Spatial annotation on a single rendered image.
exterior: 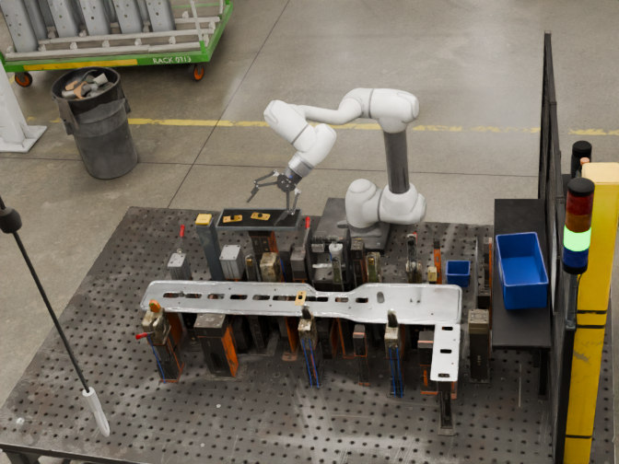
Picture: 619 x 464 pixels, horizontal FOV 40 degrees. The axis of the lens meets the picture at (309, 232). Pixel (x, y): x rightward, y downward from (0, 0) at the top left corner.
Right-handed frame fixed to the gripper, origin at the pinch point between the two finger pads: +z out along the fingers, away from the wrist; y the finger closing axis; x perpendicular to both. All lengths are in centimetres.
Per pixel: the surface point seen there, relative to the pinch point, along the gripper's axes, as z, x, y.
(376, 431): 38, -1, -91
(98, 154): 86, -277, 127
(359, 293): 4, -25, -52
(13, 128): 128, -336, 206
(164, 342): 72, -18, -3
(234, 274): 35, -39, -7
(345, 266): 0, -32, -41
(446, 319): -13, -8, -83
